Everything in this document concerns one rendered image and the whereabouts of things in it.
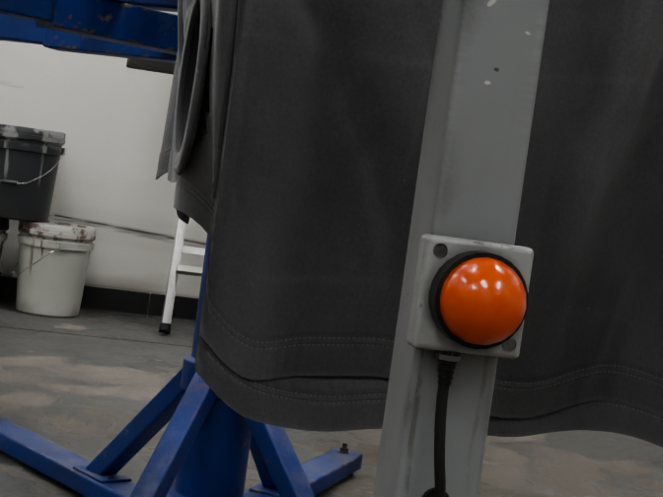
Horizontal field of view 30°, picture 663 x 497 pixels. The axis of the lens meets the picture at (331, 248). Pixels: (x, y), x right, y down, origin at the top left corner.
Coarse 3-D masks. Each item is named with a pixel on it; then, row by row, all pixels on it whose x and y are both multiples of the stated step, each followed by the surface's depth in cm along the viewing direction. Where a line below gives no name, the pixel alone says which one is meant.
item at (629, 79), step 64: (256, 0) 81; (320, 0) 82; (384, 0) 82; (576, 0) 85; (640, 0) 86; (256, 64) 81; (320, 64) 83; (384, 64) 83; (576, 64) 86; (640, 64) 87; (256, 128) 82; (320, 128) 83; (384, 128) 84; (576, 128) 87; (640, 128) 88; (256, 192) 82; (320, 192) 84; (384, 192) 85; (576, 192) 87; (640, 192) 89; (256, 256) 82; (320, 256) 84; (384, 256) 85; (576, 256) 88; (640, 256) 89; (256, 320) 83; (320, 320) 85; (384, 320) 85; (576, 320) 89; (640, 320) 90; (256, 384) 83; (320, 384) 85; (384, 384) 86; (512, 384) 87; (576, 384) 89; (640, 384) 90
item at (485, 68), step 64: (448, 0) 57; (512, 0) 55; (448, 64) 55; (512, 64) 55; (448, 128) 55; (512, 128) 55; (448, 192) 55; (512, 192) 55; (448, 256) 54; (512, 256) 54; (384, 448) 58; (448, 448) 56
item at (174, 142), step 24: (192, 0) 95; (216, 0) 84; (192, 24) 96; (192, 48) 97; (192, 72) 98; (192, 96) 84; (168, 120) 126; (192, 120) 84; (168, 144) 126; (192, 144) 87; (168, 168) 125; (192, 168) 89; (192, 192) 89; (192, 216) 89
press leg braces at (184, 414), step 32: (192, 384) 210; (160, 416) 231; (192, 416) 205; (128, 448) 238; (160, 448) 201; (256, 448) 241; (288, 448) 207; (96, 480) 242; (128, 480) 245; (160, 480) 196; (288, 480) 202
